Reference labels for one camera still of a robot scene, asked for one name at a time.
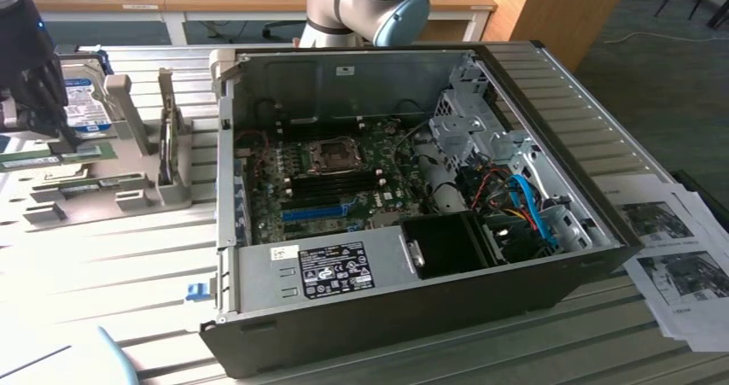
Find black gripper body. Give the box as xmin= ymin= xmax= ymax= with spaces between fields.
xmin=0 ymin=0 xmax=68 ymax=105

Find green RAM stick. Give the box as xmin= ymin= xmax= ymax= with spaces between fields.
xmin=0 ymin=142 xmax=119 ymax=172
xmin=32 ymin=173 xmax=144 ymax=199

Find black RAM slot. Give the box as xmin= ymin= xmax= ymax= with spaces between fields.
xmin=288 ymin=173 xmax=387 ymax=191
xmin=288 ymin=167 xmax=386 ymax=185
xmin=290 ymin=179 xmax=389 ymax=196
xmin=291 ymin=185 xmax=390 ymax=202

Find hard disk with blue label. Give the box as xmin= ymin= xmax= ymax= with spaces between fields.
xmin=56 ymin=50 xmax=113 ymax=137

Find grey parts rack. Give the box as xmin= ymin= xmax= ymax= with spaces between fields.
xmin=0 ymin=50 xmax=196 ymax=233

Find thin graphics card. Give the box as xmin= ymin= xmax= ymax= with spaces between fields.
xmin=158 ymin=67 xmax=184 ymax=188

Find blue case latch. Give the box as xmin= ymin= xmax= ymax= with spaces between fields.
xmin=186 ymin=282 xmax=214 ymax=303

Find CPU socket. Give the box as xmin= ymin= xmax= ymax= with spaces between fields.
xmin=303 ymin=138 xmax=368 ymax=178

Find blue expansion slot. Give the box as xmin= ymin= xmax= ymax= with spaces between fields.
xmin=279 ymin=205 xmax=351 ymax=224

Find grey power supply with label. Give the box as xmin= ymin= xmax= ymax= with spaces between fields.
xmin=235 ymin=225 xmax=427 ymax=314

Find light blue rounded object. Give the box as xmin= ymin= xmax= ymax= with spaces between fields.
xmin=0 ymin=324 xmax=142 ymax=385

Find green motherboard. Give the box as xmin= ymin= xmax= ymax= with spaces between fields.
xmin=235 ymin=119 xmax=435 ymax=246

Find silver disk bay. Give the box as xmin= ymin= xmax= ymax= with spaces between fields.
xmin=426 ymin=50 xmax=503 ymax=165

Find black fan shroud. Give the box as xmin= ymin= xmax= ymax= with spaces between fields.
xmin=399 ymin=211 xmax=493 ymax=281

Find black open PC case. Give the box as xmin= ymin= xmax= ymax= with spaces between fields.
xmin=198 ymin=39 xmax=648 ymax=380

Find wooden cabinet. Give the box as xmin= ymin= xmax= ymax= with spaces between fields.
xmin=470 ymin=0 xmax=637 ymax=73

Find printed paper sheet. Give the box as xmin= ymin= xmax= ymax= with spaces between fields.
xmin=590 ymin=174 xmax=729 ymax=259
xmin=622 ymin=248 xmax=729 ymax=354

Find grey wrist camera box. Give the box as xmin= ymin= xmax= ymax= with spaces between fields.
xmin=0 ymin=96 xmax=33 ymax=135

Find white plastic duct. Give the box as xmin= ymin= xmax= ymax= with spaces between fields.
xmin=423 ymin=161 xmax=469 ymax=213

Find red and black wire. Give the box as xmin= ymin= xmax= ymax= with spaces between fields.
xmin=474 ymin=168 xmax=515 ymax=210

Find yellow wire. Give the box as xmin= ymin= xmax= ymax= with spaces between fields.
xmin=499 ymin=205 xmax=539 ymax=229

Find blue flat wire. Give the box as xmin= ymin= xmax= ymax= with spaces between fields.
xmin=507 ymin=172 xmax=561 ymax=250

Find silver drive bracket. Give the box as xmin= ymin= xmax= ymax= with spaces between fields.
xmin=487 ymin=130 xmax=614 ymax=250

